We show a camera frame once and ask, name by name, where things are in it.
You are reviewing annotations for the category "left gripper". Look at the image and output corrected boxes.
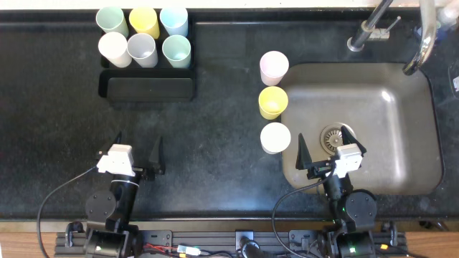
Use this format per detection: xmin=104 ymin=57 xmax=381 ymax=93
xmin=95 ymin=131 xmax=166 ymax=181

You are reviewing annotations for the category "steel tap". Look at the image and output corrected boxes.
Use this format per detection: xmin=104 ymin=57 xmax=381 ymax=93
xmin=346 ymin=0 xmax=439 ymax=76

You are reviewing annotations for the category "green cup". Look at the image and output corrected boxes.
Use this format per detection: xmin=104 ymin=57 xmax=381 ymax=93
xmin=161 ymin=34 xmax=192 ymax=69
xmin=95 ymin=6 xmax=130 ymax=38

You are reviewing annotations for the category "grey cup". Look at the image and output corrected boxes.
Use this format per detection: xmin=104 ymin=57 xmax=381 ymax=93
xmin=126 ymin=32 xmax=159 ymax=69

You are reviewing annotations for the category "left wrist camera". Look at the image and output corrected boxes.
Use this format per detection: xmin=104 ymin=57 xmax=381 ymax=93
xmin=95 ymin=143 xmax=136 ymax=177

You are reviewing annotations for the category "blue cup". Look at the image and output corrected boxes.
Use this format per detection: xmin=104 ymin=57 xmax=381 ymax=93
xmin=159 ymin=6 xmax=189 ymax=38

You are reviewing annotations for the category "mounting rail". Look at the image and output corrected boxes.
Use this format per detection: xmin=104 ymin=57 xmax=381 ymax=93
xmin=53 ymin=220 xmax=410 ymax=258

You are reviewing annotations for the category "white cup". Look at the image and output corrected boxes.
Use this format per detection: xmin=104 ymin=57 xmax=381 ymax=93
xmin=260 ymin=122 xmax=292 ymax=156
xmin=98 ymin=31 xmax=133 ymax=69

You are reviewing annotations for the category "yellow cup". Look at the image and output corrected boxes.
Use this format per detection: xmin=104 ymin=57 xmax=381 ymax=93
xmin=257 ymin=85 xmax=289 ymax=120
xmin=128 ymin=6 xmax=161 ymax=39

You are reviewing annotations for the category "pink cup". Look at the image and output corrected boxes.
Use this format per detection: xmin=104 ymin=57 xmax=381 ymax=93
xmin=259 ymin=50 xmax=290 ymax=87

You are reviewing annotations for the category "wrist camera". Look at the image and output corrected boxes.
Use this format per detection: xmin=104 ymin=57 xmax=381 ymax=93
xmin=95 ymin=143 xmax=136 ymax=177
xmin=328 ymin=143 xmax=363 ymax=178

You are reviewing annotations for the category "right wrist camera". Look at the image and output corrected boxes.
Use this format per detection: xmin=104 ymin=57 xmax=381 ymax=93
xmin=328 ymin=143 xmax=363 ymax=178

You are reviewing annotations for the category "blue soap bottle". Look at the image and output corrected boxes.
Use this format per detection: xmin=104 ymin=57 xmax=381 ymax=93
xmin=435 ymin=0 xmax=459 ymax=42

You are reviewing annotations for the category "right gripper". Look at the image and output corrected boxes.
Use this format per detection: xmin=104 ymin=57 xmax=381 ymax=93
xmin=295 ymin=125 xmax=367 ymax=180

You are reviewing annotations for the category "black tray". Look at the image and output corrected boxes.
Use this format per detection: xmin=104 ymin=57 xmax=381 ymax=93
xmin=97 ymin=14 xmax=197 ymax=103

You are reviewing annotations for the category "steel sink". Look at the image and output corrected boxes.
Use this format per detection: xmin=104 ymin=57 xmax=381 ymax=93
xmin=280 ymin=62 xmax=444 ymax=196

